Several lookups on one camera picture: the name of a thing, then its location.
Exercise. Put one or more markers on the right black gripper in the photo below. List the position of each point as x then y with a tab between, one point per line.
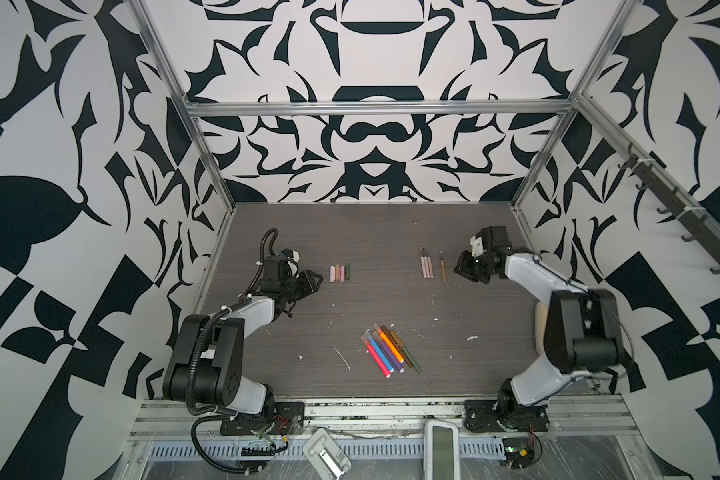
462	267

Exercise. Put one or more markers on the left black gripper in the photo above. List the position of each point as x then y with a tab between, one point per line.
306	278

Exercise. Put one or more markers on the olive green marker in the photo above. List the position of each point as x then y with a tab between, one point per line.
416	366

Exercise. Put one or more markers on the green pen beige body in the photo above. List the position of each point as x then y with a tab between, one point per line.
421	255

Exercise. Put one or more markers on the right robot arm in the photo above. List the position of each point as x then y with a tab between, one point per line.
582	333

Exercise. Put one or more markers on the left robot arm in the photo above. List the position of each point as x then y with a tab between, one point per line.
205	371

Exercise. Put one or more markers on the beige sponge block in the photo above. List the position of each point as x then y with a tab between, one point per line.
540	322

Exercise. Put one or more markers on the red pink marker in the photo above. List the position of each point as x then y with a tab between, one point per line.
375	356

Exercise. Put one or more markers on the orange marker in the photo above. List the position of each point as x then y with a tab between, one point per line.
385	338

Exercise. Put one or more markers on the purple marker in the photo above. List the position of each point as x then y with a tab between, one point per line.
389	355

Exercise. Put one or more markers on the blue marker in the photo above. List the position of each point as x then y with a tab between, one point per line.
379	353

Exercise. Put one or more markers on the white clamp device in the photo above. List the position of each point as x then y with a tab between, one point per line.
326	456

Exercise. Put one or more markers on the green lit circuit board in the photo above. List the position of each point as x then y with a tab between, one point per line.
522	453

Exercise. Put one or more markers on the white tablet device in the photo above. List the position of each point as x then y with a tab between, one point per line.
441	451

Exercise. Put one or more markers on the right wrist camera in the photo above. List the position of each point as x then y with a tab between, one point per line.
477	246

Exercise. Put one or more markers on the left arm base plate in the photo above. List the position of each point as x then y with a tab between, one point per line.
282	417

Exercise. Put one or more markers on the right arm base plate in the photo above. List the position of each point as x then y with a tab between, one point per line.
487	416

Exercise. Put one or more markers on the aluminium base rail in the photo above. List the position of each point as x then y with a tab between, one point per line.
570	415

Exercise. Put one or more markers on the black hook rail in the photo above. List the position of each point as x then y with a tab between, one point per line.
700	225

